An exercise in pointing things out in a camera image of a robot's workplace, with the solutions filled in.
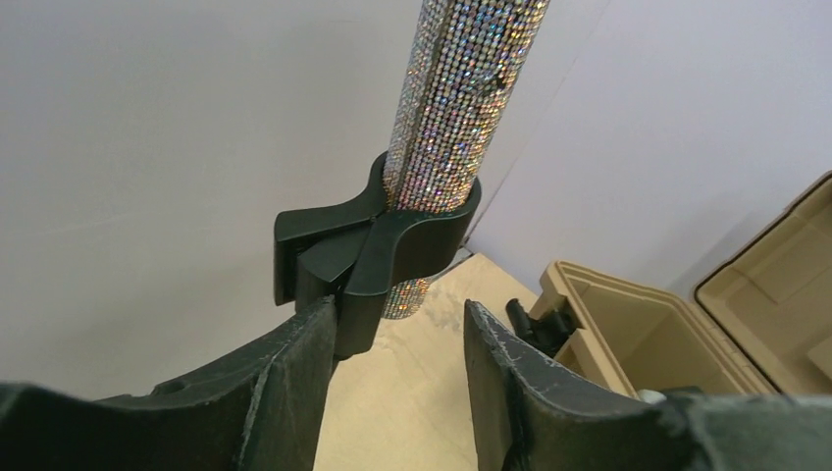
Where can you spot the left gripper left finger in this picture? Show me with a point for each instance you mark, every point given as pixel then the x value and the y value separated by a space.
pixel 259 407

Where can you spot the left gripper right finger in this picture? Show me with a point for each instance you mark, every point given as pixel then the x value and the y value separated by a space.
pixel 531 413

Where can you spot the black clip mic stand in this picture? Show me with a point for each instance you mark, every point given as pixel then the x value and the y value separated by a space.
pixel 358 250

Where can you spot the glitter rhinestone microphone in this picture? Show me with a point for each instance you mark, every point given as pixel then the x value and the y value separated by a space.
pixel 465 60

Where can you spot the tan plastic case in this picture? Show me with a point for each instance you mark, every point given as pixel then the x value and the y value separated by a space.
pixel 758 323

